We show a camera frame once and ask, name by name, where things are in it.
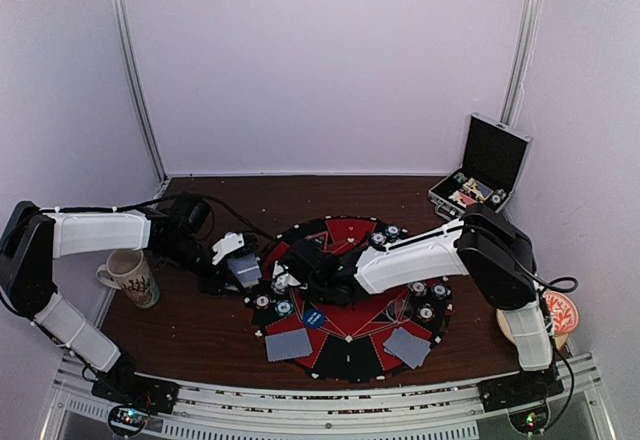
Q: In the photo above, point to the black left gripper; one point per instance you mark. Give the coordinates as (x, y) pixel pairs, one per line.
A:
(221, 273)

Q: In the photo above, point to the black triangular all-in marker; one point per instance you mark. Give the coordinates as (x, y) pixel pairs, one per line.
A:
(319, 239)

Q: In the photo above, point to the blue small blind button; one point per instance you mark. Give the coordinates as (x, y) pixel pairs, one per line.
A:
(314, 319)

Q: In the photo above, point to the blue cream chips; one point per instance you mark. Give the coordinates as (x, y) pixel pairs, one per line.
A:
(279, 288)

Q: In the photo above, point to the chip stack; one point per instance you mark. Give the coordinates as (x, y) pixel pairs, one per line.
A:
(378, 238)
(418, 289)

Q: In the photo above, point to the clear round dealer button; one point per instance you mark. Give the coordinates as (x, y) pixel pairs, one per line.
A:
(399, 310)

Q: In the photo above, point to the green chips stack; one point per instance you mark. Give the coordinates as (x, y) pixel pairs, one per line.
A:
(392, 232)
(439, 291)

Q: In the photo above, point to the dealt blue card seat two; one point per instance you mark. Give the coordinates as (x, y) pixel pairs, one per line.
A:
(288, 345)

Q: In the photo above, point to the dealt blue card seat ten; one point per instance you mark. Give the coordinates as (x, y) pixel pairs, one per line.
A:
(391, 344)

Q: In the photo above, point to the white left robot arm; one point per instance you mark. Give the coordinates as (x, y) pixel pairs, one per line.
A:
(38, 251)

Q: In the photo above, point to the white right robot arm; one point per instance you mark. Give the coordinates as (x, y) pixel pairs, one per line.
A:
(481, 244)

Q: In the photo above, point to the round red black poker mat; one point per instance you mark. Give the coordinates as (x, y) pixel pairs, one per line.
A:
(350, 346)

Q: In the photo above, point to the white floral ceramic mug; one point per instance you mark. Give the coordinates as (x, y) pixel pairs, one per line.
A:
(129, 272)

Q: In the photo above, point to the cream floral plate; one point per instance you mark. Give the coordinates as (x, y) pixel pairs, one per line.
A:
(504, 326)

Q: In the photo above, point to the aluminium poker case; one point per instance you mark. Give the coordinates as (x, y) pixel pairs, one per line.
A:
(492, 162)

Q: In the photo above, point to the orange patterned small plate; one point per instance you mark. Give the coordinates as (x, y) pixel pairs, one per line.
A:
(564, 313)

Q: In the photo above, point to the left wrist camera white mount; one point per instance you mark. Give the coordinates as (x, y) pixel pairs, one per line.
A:
(228, 244)

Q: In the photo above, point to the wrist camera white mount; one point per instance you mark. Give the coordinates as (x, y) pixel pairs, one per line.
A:
(228, 244)
(281, 274)

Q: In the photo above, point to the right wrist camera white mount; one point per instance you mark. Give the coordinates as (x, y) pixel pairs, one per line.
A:
(281, 274)

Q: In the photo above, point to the left aluminium frame post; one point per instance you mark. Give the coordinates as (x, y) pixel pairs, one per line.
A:
(136, 89)

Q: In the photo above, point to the aluminium frame post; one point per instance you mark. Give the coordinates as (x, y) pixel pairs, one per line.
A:
(522, 55)
(136, 89)

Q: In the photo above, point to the right aluminium frame post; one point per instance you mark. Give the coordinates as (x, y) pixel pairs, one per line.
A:
(522, 55)

